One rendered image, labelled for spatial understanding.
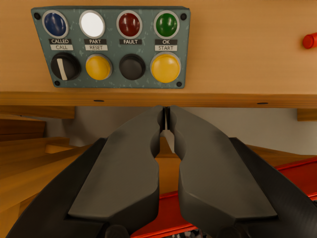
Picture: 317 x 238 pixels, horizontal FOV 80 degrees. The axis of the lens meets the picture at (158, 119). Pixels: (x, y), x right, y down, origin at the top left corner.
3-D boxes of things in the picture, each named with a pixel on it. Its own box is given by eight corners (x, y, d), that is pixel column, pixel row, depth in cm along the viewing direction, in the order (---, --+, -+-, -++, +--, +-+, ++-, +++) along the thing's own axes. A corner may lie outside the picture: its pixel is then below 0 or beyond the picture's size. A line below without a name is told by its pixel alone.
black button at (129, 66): (144, 77, 21) (143, 81, 20) (122, 77, 21) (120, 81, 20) (143, 55, 20) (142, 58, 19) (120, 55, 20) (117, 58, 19)
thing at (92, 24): (106, 38, 19) (101, 30, 17) (83, 38, 19) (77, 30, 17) (106, 19, 19) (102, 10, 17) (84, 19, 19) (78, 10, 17)
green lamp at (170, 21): (177, 38, 19) (179, 30, 17) (154, 38, 19) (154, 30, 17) (177, 20, 19) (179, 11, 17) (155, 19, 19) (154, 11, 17)
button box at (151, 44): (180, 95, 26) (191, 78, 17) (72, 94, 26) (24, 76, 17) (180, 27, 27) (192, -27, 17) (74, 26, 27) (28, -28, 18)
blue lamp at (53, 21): (70, 38, 19) (63, 30, 17) (48, 37, 19) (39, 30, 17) (71, 19, 19) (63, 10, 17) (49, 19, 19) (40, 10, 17)
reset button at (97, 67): (112, 77, 21) (109, 81, 20) (90, 77, 21) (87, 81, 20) (109, 55, 20) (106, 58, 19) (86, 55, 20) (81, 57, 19)
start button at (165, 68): (178, 80, 21) (179, 84, 20) (152, 80, 21) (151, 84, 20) (180, 53, 19) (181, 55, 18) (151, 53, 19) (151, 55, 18)
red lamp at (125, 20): (141, 38, 19) (140, 30, 17) (119, 38, 19) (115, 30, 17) (142, 19, 19) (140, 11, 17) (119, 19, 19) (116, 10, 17)
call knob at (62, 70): (81, 78, 21) (77, 82, 20) (58, 78, 21) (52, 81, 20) (76, 54, 20) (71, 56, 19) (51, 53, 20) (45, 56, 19)
